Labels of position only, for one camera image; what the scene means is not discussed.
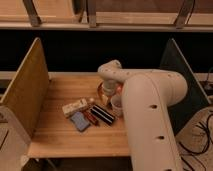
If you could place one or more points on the blue rectangular sponge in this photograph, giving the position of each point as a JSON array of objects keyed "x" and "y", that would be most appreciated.
[{"x": 80, "y": 122}]

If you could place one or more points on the wooden shelf rail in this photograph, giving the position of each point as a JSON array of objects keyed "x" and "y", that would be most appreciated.
[{"x": 108, "y": 15}]

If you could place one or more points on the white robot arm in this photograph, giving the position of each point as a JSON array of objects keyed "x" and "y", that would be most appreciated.
[{"x": 146, "y": 96}]

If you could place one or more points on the cream rectangular box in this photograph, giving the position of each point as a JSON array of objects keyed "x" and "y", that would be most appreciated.
[{"x": 77, "y": 106}]

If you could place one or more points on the black striped rectangular box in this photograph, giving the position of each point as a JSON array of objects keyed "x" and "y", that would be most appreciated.
[{"x": 102, "y": 114}]

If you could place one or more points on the left wooden side panel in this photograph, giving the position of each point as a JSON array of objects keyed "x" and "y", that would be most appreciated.
[{"x": 21, "y": 103}]

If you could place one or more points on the white small cup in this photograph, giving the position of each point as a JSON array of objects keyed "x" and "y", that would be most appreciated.
[{"x": 117, "y": 105}]

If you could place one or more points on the red brown small bar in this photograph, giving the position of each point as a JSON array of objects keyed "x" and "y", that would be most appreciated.
[{"x": 91, "y": 118}]

